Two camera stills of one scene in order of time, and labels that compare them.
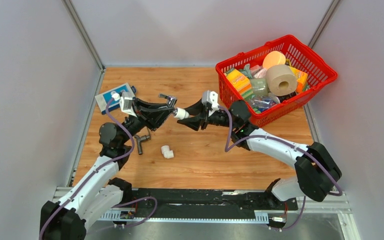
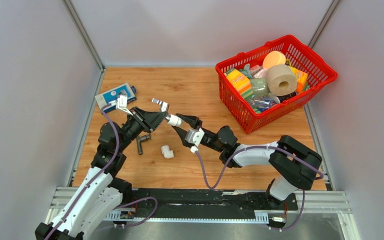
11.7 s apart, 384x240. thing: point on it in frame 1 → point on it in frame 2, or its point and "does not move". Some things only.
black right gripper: (201, 119) → (194, 122)
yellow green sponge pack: (241, 82) does not move
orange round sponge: (273, 58) does not move
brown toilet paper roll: (281, 80) does not move
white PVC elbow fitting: (181, 113) → (174, 120)
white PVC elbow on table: (167, 153) does not move
